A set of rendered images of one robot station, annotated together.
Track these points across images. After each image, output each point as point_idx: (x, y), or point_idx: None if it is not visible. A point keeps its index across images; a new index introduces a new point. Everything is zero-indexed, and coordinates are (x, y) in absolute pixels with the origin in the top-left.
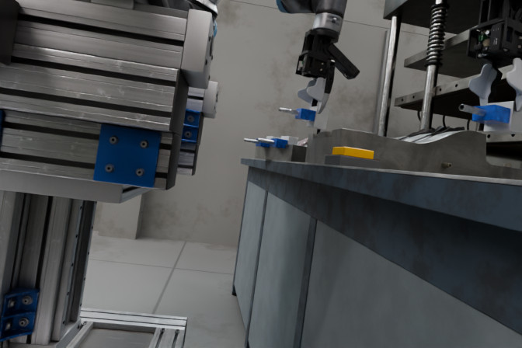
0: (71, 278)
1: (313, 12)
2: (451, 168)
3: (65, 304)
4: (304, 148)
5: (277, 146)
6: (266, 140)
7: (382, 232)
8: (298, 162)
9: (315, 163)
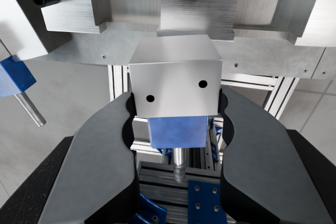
0: (205, 147)
1: None
2: None
3: (206, 138)
4: (27, 9)
5: (33, 78)
6: (30, 108)
7: None
8: (235, 73)
9: (323, 74)
